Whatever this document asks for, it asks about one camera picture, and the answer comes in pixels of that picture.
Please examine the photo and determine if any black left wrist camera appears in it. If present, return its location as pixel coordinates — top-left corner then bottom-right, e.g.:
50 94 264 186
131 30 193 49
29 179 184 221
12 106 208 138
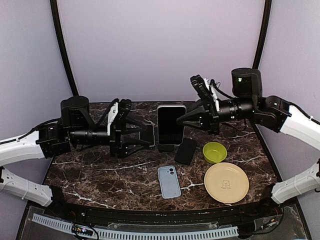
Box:
107 98 132 136

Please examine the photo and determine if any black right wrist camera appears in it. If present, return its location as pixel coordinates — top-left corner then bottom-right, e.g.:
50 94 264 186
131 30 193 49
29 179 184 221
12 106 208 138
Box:
190 74 220 112

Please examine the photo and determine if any green plastic bowl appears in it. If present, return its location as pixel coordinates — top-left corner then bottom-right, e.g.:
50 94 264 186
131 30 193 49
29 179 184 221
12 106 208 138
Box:
202 142 228 164

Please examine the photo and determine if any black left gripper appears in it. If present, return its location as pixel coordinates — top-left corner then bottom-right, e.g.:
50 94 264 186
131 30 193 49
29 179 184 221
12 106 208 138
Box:
68 116 151 159

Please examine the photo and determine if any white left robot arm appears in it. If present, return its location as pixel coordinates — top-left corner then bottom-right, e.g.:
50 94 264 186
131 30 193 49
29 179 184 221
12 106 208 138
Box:
0 95 150 218

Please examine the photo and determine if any lilac phone case with ring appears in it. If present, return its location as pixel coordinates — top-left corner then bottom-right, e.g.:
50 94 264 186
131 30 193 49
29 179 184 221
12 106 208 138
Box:
139 124 155 148

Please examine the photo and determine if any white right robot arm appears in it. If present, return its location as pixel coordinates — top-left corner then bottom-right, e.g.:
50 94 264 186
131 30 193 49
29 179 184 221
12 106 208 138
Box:
176 67 320 150

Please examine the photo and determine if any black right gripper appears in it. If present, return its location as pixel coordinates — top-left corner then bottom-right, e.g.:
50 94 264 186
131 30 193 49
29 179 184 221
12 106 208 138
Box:
176 96 256 136

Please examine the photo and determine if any beige round plate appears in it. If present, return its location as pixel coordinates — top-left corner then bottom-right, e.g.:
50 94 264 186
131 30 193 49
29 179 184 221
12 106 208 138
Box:
204 162 250 204

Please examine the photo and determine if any white cable duct strip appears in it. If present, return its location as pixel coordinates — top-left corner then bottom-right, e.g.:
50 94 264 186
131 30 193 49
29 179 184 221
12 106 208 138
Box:
31 213 239 240

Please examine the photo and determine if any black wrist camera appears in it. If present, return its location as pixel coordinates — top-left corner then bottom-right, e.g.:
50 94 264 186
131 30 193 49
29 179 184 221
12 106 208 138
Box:
190 74 220 112
107 98 132 136

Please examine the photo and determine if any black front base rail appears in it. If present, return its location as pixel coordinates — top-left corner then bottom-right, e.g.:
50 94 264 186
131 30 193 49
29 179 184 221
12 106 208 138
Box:
24 198 300 227

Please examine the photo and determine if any light blue phone case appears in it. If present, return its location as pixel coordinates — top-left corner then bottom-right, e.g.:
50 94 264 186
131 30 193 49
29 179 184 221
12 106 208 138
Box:
157 165 182 200

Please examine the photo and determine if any silver edged phone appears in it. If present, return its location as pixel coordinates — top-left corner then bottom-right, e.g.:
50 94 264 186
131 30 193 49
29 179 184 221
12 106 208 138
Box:
157 104 187 146

